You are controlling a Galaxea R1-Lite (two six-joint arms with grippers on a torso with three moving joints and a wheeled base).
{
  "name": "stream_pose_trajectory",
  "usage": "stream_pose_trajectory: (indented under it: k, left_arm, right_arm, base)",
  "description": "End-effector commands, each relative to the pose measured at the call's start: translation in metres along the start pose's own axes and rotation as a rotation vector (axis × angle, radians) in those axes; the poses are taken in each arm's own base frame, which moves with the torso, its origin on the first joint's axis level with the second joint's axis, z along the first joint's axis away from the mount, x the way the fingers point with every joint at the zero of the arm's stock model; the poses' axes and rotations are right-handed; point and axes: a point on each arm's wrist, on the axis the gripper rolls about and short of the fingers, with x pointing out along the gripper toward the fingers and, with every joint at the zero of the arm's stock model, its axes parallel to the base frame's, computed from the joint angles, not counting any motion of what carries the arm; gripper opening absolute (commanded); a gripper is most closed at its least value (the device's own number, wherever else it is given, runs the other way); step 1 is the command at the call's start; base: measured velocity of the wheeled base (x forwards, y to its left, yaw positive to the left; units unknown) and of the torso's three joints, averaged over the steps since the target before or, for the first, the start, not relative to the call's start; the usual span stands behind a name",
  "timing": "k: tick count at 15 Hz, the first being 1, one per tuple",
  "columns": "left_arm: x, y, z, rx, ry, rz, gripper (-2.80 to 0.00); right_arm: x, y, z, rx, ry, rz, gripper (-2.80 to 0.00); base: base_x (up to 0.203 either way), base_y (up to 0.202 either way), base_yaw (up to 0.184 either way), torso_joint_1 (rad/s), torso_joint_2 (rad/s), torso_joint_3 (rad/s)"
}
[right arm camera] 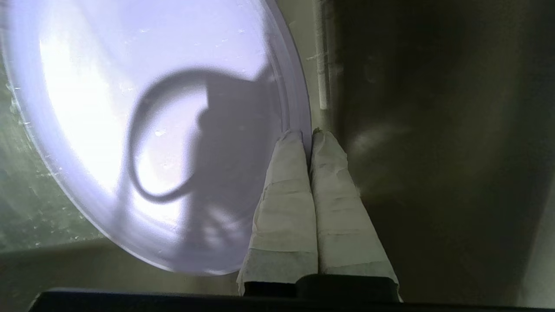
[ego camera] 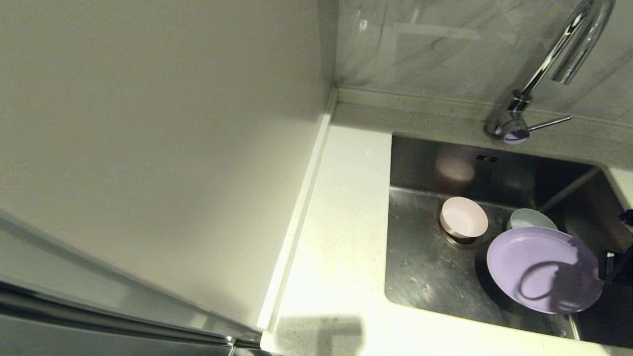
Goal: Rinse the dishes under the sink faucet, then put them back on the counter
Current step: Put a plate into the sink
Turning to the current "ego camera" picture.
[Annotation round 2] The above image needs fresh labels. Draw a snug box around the pink bowl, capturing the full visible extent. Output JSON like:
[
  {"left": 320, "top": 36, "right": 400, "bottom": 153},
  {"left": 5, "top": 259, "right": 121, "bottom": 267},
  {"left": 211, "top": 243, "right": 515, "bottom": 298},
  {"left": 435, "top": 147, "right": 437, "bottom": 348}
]
[{"left": 440, "top": 196, "right": 489, "bottom": 239}]

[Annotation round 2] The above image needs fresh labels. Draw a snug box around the chrome handle bar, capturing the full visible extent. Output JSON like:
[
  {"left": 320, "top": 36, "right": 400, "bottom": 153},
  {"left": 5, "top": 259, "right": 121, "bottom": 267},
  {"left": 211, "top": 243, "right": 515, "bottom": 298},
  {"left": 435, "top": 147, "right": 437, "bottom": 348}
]
[{"left": 0, "top": 282, "right": 272, "bottom": 356}]

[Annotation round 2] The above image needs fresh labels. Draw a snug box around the stainless steel sink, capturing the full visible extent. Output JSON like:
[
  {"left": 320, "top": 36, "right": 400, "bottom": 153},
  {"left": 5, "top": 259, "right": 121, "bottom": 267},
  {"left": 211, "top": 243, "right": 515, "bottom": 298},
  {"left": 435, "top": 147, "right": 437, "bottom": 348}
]
[{"left": 385, "top": 134, "right": 633, "bottom": 347}]

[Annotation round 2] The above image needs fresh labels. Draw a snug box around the round metal drain strainer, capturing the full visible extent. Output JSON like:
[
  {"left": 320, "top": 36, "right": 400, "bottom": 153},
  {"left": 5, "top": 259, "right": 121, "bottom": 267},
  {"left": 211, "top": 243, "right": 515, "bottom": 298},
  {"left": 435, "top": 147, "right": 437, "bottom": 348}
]
[{"left": 442, "top": 226, "right": 483, "bottom": 248}]

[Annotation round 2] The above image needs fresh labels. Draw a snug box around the purple plate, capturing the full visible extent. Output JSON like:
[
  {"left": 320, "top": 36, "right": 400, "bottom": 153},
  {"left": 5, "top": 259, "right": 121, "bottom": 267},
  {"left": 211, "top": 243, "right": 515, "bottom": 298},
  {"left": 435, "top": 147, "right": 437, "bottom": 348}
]
[{"left": 486, "top": 227, "right": 605, "bottom": 315}]

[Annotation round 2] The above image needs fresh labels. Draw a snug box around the tall white cabinet panel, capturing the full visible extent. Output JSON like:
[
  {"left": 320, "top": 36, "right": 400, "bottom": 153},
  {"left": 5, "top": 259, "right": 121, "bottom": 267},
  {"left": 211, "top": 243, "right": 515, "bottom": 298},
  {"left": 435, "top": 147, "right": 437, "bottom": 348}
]
[{"left": 0, "top": 0, "right": 339, "bottom": 342}]

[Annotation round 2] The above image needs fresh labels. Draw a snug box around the chrome gooseneck faucet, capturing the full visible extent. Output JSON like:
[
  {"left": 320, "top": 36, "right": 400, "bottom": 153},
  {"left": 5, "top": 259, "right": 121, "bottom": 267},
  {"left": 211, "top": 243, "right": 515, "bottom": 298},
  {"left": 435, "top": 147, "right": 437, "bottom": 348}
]
[{"left": 485, "top": 0, "right": 616, "bottom": 145}]

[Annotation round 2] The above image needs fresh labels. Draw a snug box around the light blue bowl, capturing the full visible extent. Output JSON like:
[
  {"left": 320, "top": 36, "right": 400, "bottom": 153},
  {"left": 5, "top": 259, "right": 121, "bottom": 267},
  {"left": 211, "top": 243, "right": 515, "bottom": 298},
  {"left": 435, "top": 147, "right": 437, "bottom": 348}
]
[{"left": 508, "top": 208, "right": 558, "bottom": 231}]

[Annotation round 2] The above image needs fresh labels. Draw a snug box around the stainless steel appliance door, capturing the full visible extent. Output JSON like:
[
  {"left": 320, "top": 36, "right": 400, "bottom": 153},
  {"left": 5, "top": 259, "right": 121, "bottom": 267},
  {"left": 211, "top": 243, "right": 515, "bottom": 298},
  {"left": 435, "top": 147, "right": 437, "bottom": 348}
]
[{"left": 0, "top": 314, "right": 233, "bottom": 356}]

